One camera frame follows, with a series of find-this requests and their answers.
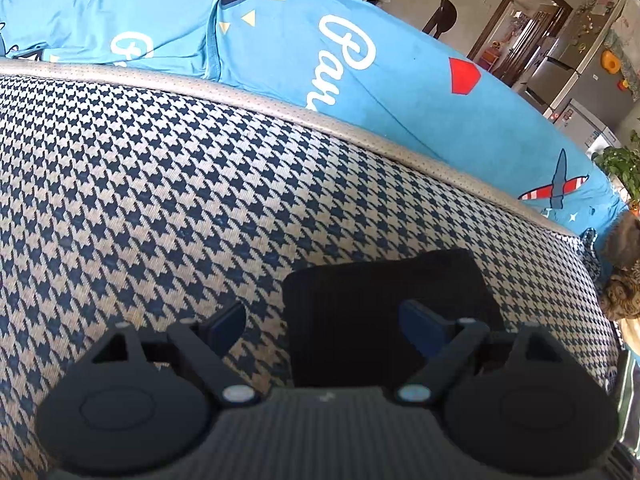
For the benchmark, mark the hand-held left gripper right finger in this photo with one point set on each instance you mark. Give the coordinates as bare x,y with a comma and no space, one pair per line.
422,327

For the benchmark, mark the silver refrigerator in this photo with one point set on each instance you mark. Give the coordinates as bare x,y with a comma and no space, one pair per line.
590,45

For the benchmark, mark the houndstooth sofa cushion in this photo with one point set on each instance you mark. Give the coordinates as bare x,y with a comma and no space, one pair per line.
150,185

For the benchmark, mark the green potted plant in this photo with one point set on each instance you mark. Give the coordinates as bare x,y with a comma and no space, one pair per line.
620,165

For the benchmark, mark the grey fringed cloth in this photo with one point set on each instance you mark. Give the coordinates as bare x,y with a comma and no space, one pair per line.
625,240

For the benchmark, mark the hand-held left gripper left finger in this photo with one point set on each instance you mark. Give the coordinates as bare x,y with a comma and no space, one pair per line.
227,327

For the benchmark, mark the black pants white stripes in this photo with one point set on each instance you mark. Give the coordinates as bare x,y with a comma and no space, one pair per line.
350,310

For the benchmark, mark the white chest freezer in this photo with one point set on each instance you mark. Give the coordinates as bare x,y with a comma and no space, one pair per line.
585,125

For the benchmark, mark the blue printed sofa cover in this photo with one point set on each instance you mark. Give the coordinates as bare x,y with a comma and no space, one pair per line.
400,85

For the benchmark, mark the brown patterned cloth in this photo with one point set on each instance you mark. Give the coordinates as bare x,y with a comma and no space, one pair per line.
622,295

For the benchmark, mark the wooden door frame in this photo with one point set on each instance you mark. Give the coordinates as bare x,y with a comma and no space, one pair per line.
494,15

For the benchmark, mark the dark chair back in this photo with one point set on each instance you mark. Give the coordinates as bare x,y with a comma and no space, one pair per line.
442,15

